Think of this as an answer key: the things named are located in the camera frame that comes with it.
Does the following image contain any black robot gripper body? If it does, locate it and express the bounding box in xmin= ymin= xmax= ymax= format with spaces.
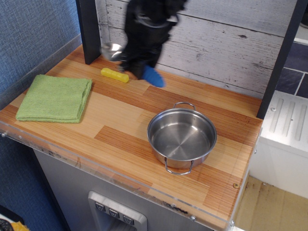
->
xmin=121 ymin=0 xmax=187 ymax=69

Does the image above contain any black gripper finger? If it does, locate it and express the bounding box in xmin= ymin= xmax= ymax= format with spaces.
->
xmin=124 ymin=63 xmax=145 ymax=79

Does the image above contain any blue handled metal spoon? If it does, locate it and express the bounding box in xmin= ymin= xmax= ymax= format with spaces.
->
xmin=101 ymin=42 xmax=166 ymax=88

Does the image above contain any yellow toy fry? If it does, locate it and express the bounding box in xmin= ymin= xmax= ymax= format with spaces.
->
xmin=101 ymin=68 xmax=129 ymax=83

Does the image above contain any stainless steel pot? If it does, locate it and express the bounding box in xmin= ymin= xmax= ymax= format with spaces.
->
xmin=147 ymin=102 xmax=217 ymax=176

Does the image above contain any green folded cloth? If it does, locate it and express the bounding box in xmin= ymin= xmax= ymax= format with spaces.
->
xmin=15 ymin=75 xmax=92 ymax=123

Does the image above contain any clear acrylic edge guard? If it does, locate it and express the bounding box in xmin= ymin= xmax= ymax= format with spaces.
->
xmin=0 ymin=121 xmax=258 ymax=231

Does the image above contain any grey dispenser button panel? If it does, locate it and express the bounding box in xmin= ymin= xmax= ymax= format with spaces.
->
xmin=88 ymin=191 xmax=148 ymax=231

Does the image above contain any white toy sink unit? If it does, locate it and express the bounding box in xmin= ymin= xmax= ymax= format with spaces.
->
xmin=249 ymin=91 xmax=308 ymax=198

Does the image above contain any yellow object bottom left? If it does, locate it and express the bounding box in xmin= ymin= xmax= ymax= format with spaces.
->
xmin=11 ymin=222 xmax=30 ymax=231

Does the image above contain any dark left upright post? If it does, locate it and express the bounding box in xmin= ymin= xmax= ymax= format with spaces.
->
xmin=76 ymin=0 xmax=101 ymax=64

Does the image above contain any dark upright post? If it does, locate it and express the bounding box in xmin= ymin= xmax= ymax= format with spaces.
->
xmin=257 ymin=0 xmax=308 ymax=119
xmin=76 ymin=0 xmax=101 ymax=64

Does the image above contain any dark right upright post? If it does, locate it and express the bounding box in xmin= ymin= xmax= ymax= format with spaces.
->
xmin=257 ymin=0 xmax=308 ymax=119

